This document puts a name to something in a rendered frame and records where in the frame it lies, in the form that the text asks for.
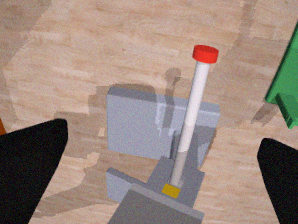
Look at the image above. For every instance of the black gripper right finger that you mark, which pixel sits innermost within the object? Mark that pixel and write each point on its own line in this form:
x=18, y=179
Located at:
x=279, y=167

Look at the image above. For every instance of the long grey rod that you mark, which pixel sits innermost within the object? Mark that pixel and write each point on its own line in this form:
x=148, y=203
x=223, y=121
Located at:
x=205, y=56

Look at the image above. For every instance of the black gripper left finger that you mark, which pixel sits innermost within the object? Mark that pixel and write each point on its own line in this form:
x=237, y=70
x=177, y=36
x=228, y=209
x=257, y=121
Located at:
x=29, y=158

